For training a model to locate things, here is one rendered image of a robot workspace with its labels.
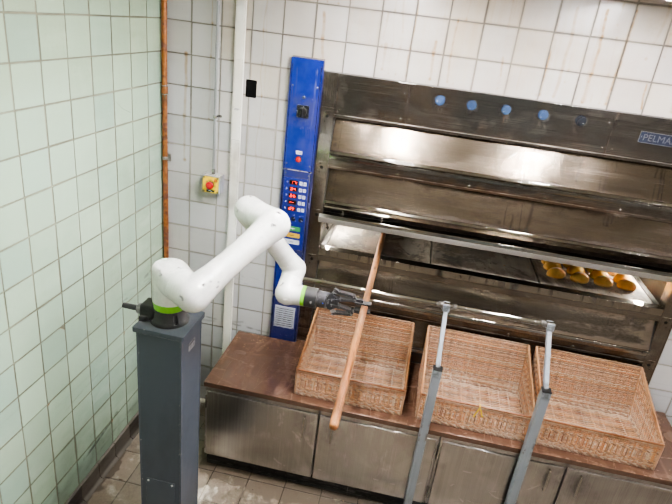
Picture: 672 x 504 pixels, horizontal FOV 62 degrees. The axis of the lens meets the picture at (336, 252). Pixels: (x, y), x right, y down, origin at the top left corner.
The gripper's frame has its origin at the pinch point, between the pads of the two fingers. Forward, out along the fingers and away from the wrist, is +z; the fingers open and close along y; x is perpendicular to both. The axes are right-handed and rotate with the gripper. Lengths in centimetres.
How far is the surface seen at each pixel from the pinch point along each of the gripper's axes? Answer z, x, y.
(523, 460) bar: 85, 2, 63
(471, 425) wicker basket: 60, -8, 58
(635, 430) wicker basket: 145, -34, 60
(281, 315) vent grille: -48, -56, 45
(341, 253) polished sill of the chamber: -19, -59, 2
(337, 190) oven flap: -25, -59, -33
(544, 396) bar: 85, 2, 26
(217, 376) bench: -69, -10, 61
